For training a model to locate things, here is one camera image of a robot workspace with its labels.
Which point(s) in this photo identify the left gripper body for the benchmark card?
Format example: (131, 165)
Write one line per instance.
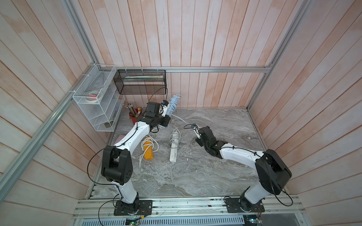
(163, 120)

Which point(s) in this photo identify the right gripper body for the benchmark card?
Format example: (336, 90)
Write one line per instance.
(199, 141)

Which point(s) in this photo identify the grey power strip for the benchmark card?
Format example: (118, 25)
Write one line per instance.
(172, 106)

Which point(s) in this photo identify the white power strip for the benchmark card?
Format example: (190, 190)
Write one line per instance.
(174, 142)

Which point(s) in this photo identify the yellow power strip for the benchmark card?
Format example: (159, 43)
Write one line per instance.
(148, 150)

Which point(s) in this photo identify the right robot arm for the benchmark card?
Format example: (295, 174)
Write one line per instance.
(272, 172)

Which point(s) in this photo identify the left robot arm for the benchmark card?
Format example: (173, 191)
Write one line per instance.
(117, 165)

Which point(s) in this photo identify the red metal pencil cup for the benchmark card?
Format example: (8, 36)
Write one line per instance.
(133, 117)

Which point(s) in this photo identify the pencils and pens bundle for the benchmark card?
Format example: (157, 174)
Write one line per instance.
(134, 112)

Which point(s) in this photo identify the pink case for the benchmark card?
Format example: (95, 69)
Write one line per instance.
(120, 137)

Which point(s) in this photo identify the tape roll on shelf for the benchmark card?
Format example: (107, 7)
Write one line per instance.
(93, 96)

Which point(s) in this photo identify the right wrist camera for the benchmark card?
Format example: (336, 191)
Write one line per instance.
(195, 127)

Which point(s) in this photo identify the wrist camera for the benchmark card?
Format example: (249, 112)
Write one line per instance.
(195, 127)
(165, 106)

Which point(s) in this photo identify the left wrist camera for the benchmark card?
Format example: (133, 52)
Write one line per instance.
(165, 106)

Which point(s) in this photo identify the black mesh wall basket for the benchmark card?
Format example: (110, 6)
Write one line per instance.
(140, 82)

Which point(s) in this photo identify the white wire mesh shelf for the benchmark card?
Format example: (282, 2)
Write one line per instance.
(102, 115)

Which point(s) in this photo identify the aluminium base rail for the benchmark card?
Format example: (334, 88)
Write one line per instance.
(192, 211)

